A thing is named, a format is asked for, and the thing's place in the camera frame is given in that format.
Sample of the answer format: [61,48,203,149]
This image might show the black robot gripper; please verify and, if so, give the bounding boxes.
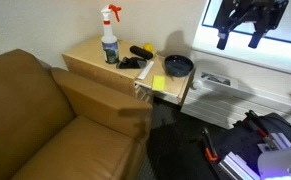
[213,0,289,50]

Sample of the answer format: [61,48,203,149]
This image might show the dark grey black socks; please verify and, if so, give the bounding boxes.
[116,57,147,69]

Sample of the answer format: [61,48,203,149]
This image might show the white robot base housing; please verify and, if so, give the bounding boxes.
[257,148,291,180]

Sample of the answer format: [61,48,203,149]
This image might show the dark blue bowl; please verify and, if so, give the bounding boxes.
[164,55,194,77]

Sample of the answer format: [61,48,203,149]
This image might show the red black clamp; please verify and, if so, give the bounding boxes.
[246,110,277,150]

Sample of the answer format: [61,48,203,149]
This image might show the yellow ball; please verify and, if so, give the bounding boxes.
[143,43,153,52]

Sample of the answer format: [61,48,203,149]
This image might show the yellow sticky note pad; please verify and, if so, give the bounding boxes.
[152,76,165,91]

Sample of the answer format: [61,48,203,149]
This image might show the light wooden side table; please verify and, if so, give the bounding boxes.
[62,34,196,106]

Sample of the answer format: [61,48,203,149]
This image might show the white paper strip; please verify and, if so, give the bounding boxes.
[137,61,154,80]

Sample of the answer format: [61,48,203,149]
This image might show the orange black clamp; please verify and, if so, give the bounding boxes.
[201,127,218,162]

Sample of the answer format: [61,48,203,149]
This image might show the white spray bottle red trigger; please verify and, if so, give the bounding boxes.
[101,4,121,64]

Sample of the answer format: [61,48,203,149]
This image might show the brown leather sofa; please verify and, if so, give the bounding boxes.
[0,49,152,180]

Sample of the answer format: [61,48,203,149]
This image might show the white wall heater unit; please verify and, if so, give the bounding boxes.
[181,70,291,129]

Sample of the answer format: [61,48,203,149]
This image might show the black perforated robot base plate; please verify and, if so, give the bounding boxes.
[200,113,291,180]

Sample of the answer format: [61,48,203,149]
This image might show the aluminium extrusion rail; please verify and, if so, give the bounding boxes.
[218,152,260,180]

